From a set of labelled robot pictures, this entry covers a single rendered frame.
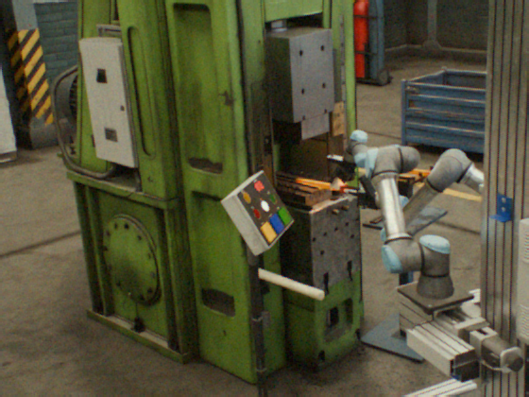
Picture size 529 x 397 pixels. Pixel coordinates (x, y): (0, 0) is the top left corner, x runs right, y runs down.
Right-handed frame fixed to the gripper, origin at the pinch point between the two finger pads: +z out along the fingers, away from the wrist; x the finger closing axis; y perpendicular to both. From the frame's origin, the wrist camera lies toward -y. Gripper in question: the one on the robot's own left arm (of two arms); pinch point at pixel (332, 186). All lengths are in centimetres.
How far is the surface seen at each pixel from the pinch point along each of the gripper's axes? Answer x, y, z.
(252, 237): -70, 14, -7
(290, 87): -18, -33, -42
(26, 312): -74, -124, 185
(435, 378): 21, 90, 66
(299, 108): -12.9, -27.0, -32.6
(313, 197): -6.7, -4.3, 8.4
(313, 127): -4.2, -21.6, -22.8
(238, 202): -73, 2, -18
